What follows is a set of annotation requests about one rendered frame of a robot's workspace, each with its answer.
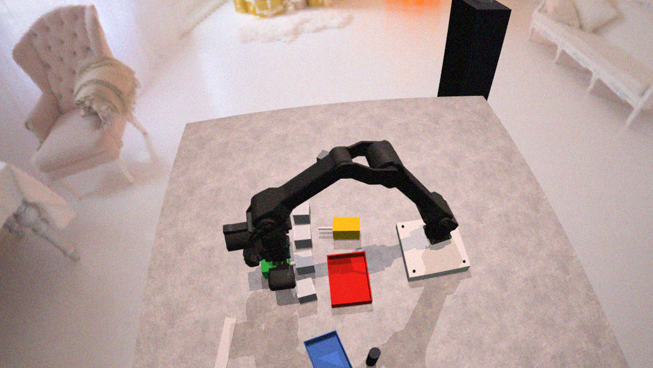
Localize red tray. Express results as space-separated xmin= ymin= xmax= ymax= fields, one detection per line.
xmin=327 ymin=251 xmax=373 ymax=308

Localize yellow block with grey metal pin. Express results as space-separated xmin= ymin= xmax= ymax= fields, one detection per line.
xmin=318 ymin=217 xmax=360 ymax=240

